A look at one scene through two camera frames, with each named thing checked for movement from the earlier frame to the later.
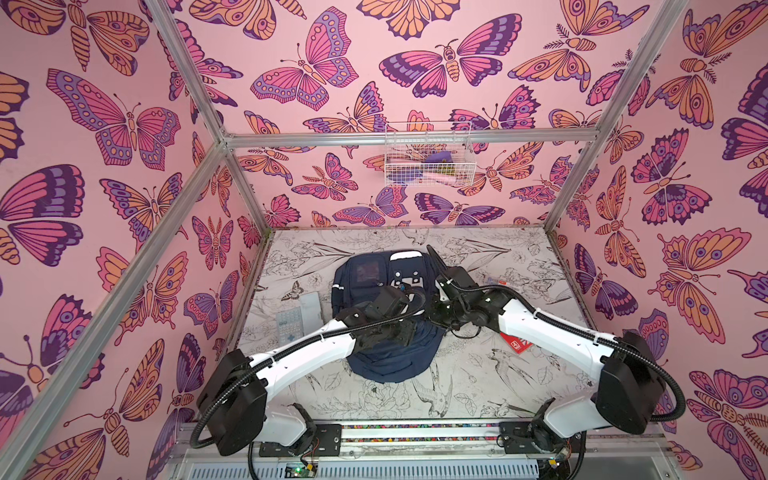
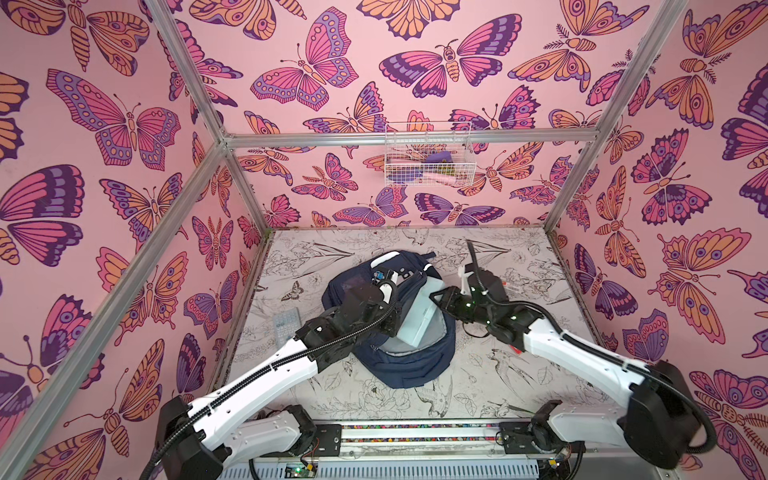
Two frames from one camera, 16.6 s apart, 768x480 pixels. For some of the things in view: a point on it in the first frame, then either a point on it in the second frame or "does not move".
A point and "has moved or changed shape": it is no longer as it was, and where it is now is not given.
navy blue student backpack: [360, 276] has moved or changed shape
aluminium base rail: [433, 450] does not move
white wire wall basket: [429, 154] does not move
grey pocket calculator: [290, 326] does not move
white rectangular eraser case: [312, 314] has moved or changed shape
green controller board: [309, 471] does not move
